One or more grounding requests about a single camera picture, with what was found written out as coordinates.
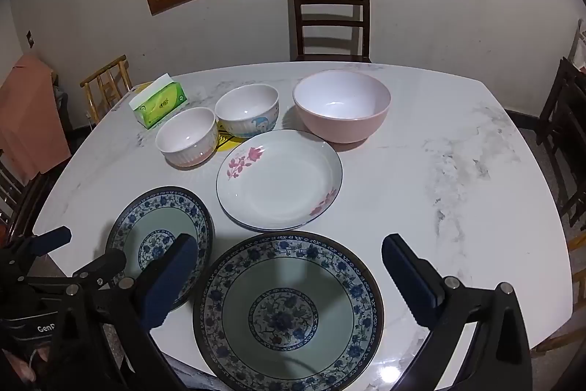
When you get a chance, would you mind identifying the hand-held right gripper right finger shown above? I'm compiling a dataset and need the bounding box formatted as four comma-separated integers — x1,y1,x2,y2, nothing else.
381,234,534,391

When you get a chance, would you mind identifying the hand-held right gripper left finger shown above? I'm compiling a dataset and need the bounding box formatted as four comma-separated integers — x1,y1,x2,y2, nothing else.
48,234,199,391

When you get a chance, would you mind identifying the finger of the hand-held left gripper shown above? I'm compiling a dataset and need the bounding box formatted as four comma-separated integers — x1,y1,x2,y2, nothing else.
18,251,127,288
0,226,73,264

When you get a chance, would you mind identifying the small blue patterned plate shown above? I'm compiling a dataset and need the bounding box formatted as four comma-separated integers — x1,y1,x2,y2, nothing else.
106,186,215,311

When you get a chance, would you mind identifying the large blue patterned plate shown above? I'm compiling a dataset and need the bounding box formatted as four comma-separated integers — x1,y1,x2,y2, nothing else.
192,230,384,391

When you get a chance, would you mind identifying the white pink-flower plate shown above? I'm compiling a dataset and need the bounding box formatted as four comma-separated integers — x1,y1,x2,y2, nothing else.
216,130,344,232

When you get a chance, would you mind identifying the ribbed white pink bowl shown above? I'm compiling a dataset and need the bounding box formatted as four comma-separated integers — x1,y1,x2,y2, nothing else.
156,107,219,168

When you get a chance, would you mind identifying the white cartoon print bowl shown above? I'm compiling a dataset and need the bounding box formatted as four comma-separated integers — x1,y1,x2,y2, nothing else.
214,84,280,139

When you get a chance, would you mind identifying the large pink bowl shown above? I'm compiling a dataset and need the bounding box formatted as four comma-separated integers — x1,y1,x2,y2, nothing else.
293,69,391,144

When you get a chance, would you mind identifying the orange-pink cloth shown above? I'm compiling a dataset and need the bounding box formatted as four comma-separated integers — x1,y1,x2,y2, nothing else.
0,54,71,181

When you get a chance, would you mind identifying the bamboo chair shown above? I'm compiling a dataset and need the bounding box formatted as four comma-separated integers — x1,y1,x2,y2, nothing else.
80,55,133,123

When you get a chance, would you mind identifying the green tissue pack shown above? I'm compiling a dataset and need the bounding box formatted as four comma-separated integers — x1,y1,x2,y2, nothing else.
129,73,188,130

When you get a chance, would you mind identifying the dark wooden slat-back chair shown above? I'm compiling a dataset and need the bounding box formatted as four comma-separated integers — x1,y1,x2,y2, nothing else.
288,0,372,63

